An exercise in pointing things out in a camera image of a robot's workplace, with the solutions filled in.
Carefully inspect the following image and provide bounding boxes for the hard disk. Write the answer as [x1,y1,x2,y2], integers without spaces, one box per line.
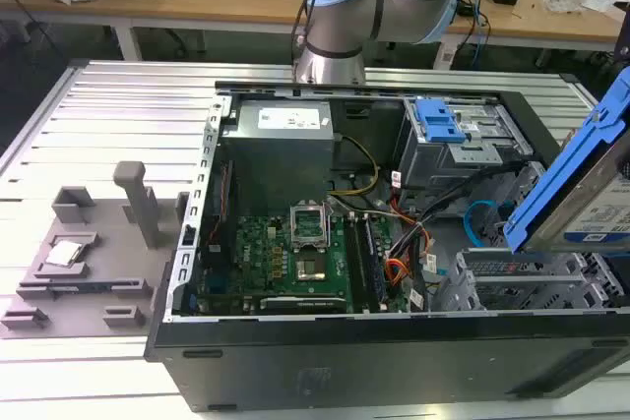
[502,65,630,257]

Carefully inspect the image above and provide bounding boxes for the metal disk bay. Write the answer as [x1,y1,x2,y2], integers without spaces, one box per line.
[431,248,627,314]

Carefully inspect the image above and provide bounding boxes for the metal drive cage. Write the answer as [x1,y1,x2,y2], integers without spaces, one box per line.
[393,96,536,205]

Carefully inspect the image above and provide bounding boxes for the blue drive cage latch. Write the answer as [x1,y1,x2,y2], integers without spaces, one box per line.
[414,97,467,144]

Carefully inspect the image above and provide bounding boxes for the black RAM stick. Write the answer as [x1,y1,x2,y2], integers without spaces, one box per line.
[354,213,388,312]

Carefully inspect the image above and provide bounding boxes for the grey power supply unit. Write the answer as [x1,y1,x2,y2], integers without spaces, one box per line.
[219,99,337,217]

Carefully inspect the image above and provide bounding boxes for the metal socket cover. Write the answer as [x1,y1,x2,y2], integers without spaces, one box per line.
[289,200,331,250]

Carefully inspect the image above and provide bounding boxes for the CPU socket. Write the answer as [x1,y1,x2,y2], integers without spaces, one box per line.
[293,253,330,284]

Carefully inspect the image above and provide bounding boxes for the black open PC case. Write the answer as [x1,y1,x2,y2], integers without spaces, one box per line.
[143,79,630,413]

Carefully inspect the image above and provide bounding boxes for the green motherboard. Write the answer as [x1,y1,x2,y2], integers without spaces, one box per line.
[201,210,412,316]

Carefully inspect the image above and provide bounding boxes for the wooden desk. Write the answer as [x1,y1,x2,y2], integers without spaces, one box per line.
[0,0,630,63]

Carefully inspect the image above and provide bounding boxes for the grey parts rack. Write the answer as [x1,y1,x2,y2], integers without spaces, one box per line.
[0,160,191,340]

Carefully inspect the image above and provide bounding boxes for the silver CPU chip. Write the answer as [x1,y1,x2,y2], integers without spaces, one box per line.
[45,240,84,267]

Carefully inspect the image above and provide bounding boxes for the blue hanging cable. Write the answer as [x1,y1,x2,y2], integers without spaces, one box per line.
[470,0,492,68]

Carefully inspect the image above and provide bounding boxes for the black disk wire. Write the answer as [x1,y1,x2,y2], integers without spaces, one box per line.
[415,161,545,225]

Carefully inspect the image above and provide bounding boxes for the blue disk wire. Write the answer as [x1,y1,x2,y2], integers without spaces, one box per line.
[464,199,514,250]

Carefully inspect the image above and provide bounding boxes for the yellow black power wires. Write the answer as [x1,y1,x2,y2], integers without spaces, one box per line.
[328,136,381,201]

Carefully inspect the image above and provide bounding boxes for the orange red wire bundle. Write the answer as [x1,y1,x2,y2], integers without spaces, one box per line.
[384,197,425,289]

